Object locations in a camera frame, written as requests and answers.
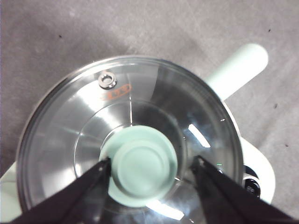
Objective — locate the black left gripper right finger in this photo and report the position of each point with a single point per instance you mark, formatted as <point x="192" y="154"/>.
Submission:
<point x="229" y="198"/>

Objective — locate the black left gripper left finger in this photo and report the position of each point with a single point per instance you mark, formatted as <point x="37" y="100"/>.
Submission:
<point x="84" y="198"/>

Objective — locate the glass pot lid green knob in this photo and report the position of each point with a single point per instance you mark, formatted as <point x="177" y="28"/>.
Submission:
<point x="140" y="163"/>

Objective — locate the silver control knob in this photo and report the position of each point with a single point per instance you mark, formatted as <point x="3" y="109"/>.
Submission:
<point x="251" y="184"/>

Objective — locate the green breakfast machine base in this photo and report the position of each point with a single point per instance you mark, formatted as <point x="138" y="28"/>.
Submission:
<point x="259" y="161"/>

